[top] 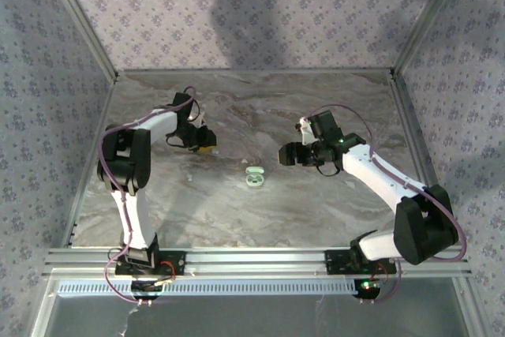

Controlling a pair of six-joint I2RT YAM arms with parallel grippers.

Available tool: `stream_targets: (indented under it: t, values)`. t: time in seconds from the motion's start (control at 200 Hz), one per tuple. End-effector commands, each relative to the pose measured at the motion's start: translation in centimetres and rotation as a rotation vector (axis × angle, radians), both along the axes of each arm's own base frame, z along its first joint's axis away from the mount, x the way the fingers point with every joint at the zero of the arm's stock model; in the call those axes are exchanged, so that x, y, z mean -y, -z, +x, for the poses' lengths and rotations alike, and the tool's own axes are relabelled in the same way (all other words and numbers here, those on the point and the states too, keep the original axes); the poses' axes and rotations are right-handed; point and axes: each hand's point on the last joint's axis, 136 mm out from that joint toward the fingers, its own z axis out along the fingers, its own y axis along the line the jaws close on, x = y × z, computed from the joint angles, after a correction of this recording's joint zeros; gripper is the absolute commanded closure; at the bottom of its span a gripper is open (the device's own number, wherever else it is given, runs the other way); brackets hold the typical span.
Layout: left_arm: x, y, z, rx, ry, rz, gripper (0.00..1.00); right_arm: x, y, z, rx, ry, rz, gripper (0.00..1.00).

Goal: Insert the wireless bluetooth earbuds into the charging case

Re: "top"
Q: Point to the left black connector hub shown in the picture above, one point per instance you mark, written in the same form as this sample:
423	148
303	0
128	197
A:
146	287

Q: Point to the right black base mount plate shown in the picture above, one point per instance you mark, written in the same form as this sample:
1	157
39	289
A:
335	262

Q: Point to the right black connector hub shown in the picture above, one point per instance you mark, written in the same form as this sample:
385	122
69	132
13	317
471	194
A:
361	289

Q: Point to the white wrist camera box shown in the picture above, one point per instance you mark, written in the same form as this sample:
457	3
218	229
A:
304	132
202	119

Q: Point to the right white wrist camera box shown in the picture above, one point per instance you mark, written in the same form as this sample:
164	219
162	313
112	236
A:
304	132

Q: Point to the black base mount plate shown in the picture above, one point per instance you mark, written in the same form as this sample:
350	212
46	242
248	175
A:
177	262
335	262

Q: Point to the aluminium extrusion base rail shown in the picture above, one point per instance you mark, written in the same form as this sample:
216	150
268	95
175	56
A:
256	258

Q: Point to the aluminium side floor rail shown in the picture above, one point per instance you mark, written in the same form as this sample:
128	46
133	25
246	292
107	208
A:
412	132
88	171

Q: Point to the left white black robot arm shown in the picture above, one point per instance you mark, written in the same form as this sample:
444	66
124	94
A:
134	218

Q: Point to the black connector hub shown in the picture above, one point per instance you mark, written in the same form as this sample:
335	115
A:
361	289
146	287

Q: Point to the aluminium back floor rail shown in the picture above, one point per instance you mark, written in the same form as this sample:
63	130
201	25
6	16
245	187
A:
252	72

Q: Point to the aluminium upright frame post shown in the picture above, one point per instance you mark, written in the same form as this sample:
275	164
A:
81	17
427	17

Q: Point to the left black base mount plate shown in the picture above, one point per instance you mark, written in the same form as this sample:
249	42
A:
177	262

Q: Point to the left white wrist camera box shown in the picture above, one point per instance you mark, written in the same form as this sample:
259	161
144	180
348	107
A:
202	119

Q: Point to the pale green earbud charging case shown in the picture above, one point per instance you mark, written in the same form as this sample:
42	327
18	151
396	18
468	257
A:
255	177

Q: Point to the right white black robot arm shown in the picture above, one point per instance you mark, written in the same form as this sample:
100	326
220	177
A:
375	175

